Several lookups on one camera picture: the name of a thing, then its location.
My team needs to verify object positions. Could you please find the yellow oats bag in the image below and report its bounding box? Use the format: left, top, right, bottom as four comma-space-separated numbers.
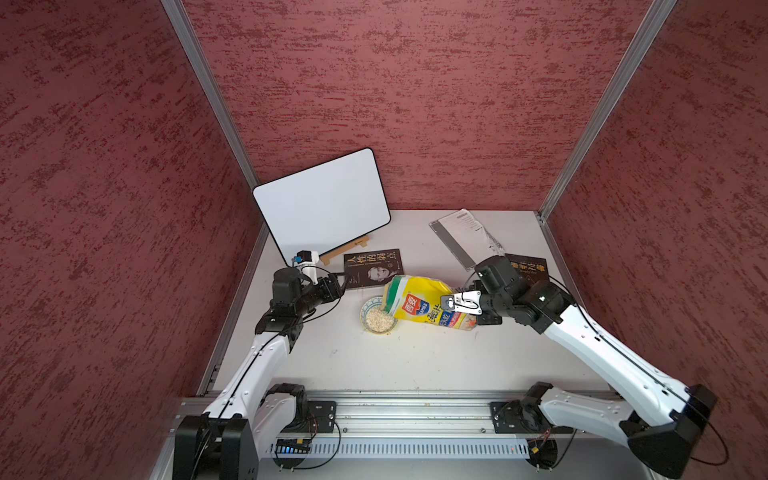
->
382, 275, 477, 331

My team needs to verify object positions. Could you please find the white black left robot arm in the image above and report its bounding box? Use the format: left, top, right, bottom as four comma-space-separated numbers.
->
172, 264, 346, 479

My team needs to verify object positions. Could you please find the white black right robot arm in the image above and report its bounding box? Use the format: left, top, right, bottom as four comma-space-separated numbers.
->
474, 256, 717, 479

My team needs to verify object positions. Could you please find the black portrait cover book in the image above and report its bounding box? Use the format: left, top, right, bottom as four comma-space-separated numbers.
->
344, 249, 404, 289

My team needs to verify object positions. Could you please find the black Murphy's law book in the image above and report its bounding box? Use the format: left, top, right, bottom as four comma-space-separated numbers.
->
505, 253, 549, 286

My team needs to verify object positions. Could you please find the white paper manual booklet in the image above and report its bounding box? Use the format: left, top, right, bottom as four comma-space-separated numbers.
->
429, 209, 505, 271

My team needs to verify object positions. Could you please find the white board with black rim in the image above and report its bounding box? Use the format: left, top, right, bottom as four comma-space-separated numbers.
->
253, 148, 391, 265

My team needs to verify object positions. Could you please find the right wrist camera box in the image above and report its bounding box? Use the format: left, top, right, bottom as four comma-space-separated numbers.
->
440, 290, 482, 316

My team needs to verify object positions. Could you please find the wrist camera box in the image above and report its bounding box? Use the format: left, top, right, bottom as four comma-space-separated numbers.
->
440, 290, 482, 316
292, 250, 320, 284

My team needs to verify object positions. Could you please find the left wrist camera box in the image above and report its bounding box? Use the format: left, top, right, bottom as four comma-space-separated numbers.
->
292, 250, 320, 284

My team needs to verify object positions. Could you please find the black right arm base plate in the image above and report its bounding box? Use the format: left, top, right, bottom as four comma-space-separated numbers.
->
489, 400, 573, 435

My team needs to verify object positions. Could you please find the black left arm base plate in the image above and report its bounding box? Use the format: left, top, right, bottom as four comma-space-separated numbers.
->
282, 400, 337, 435

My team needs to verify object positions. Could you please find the aluminium front rail frame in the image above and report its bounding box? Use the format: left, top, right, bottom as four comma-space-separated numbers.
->
149, 389, 679, 480

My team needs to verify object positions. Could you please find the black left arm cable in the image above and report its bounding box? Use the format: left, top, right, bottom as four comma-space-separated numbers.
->
272, 266, 346, 472

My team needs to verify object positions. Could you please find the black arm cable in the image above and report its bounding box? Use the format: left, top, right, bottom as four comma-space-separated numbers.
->
461, 269, 731, 469
272, 266, 346, 472

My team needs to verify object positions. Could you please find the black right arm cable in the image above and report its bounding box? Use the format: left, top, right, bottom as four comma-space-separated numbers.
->
461, 269, 731, 469

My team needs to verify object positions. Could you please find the aluminium left corner post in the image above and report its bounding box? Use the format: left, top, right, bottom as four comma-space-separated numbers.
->
160, 0, 260, 190

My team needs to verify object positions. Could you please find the aluminium corner post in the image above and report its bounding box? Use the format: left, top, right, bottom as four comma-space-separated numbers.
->
538, 0, 679, 220
160, 0, 260, 190

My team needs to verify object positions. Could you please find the aluminium right corner post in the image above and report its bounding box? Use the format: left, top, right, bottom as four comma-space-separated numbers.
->
538, 0, 679, 220

